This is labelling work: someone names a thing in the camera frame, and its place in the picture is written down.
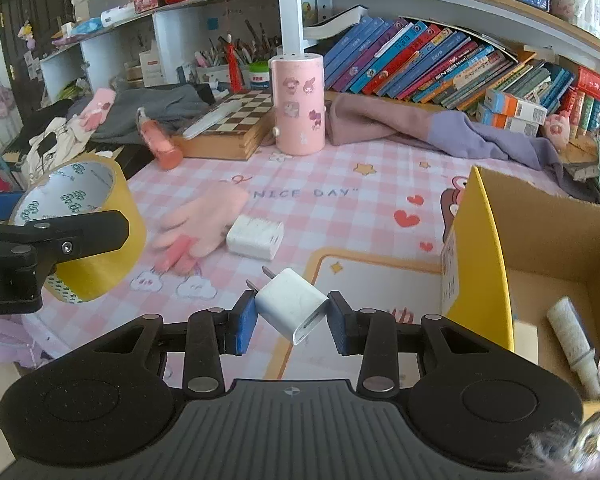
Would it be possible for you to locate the pink knit glove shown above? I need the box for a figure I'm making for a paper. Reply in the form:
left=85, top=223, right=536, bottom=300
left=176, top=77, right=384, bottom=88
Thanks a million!
left=77, top=89, right=116, bottom=136
left=152, top=182, right=251, bottom=277

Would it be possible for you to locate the grey cloth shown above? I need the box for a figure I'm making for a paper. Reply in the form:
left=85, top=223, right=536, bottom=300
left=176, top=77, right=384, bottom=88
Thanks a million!
left=87, top=84, right=216, bottom=143

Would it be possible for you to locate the pink plush pig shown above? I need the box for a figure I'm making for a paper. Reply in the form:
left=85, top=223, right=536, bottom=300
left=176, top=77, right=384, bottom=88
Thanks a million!
left=542, top=112, right=571, bottom=151

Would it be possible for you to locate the pink checked desktop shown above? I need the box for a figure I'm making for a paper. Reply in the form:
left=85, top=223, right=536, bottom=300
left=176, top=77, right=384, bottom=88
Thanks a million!
left=30, top=130, right=600, bottom=381

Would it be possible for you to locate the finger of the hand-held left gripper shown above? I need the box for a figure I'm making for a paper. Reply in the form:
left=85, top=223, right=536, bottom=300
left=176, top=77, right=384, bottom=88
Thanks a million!
left=0, top=191, right=23, bottom=223
left=0, top=210, right=130, bottom=267

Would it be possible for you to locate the white printed tote bag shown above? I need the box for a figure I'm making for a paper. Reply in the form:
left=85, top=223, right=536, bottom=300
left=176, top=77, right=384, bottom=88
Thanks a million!
left=27, top=117, right=101, bottom=186

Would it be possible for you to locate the row of colourful books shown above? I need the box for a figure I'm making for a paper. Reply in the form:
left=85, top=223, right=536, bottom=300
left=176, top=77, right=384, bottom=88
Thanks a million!
left=322, top=15, right=578, bottom=113

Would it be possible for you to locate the orange white blue carton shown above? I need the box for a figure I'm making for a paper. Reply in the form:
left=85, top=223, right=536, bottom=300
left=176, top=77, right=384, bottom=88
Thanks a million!
left=477, top=107, right=541, bottom=137
left=485, top=87, right=548, bottom=121

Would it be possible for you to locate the dark wooden door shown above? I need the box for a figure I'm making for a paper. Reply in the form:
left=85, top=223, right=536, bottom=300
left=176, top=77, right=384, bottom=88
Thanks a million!
left=0, top=0, right=76, bottom=116

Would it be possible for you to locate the white plastic case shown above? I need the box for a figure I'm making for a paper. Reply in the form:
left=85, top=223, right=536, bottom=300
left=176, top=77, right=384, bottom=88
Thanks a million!
left=182, top=100, right=241, bottom=138

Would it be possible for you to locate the white bin of pens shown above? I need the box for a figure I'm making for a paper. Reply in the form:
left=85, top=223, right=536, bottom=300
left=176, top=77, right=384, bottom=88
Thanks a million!
left=550, top=0, right=600, bottom=36

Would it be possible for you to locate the blurred fuzzy silver charm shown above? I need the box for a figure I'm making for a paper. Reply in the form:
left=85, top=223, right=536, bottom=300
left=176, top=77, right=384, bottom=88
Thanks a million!
left=525, top=340, right=600, bottom=480

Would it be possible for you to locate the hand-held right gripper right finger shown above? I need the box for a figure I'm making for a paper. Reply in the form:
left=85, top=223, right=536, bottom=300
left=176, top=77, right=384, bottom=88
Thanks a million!
left=326, top=290, right=486, bottom=394

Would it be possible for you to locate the yellow tape roll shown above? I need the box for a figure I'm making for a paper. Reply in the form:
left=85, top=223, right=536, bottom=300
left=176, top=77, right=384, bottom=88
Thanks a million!
left=9, top=157, right=148, bottom=303

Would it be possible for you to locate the pale cream block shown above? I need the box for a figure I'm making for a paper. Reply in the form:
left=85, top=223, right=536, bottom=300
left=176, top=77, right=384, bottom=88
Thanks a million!
left=512, top=320, right=539, bottom=367

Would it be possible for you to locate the pink sticker cylinder holder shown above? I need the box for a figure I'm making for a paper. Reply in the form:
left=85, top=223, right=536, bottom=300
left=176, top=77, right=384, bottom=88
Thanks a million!
left=269, top=52, right=327, bottom=156

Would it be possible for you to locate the wooden chessboard box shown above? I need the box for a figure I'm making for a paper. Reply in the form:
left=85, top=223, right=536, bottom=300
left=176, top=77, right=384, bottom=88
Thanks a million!
left=172, top=91, right=276, bottom=162

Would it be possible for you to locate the white power adapter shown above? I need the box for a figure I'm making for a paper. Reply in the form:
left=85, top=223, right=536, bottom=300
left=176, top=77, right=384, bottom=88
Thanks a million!
left=226, top=214, right=285, bottom=262

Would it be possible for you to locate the yellow cardboard box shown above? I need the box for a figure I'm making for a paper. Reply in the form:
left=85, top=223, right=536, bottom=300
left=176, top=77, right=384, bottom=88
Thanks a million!
left=440, top=165, right=600, bottom=426

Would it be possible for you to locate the white charger plug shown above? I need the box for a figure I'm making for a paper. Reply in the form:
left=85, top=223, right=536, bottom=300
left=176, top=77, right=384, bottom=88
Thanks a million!
left=246, top=266, right=330, bottom=346

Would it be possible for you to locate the open white book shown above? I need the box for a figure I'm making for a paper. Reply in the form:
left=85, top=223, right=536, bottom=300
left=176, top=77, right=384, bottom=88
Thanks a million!
left=302, top=5, right=368, bottom=41

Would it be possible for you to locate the white wooden bookshelf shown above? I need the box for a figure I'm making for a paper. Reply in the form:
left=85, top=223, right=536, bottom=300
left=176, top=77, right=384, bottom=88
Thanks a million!
left=40, top=0, right=600, bottom=111

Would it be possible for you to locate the white jar green lid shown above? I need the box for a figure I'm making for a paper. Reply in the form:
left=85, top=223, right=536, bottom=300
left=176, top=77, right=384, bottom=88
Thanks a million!
left=249, top=60, right=272, bottom=92

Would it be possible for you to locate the white box red label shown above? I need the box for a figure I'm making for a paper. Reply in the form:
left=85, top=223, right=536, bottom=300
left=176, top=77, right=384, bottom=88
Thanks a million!
left=140, top=40, right=166, bottom=86

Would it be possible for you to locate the pink purple cloth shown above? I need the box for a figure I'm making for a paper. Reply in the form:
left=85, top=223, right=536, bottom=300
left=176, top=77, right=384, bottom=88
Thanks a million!
left=325, top=94, right=600, bottom=201

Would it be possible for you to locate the orange pink spray bottle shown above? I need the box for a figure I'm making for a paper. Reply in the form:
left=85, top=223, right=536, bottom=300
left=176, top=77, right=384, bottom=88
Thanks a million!
left=136, top=107, right=183, bottom=171

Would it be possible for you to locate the pen holder with pens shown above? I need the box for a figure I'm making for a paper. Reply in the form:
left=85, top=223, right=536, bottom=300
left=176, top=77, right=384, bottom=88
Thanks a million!
left=195, top=20, right=261, bottom=86

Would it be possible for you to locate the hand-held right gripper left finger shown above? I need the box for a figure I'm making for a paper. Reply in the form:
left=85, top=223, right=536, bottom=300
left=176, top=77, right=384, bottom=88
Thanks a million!
left=92, top=291, right=258, bottom=394

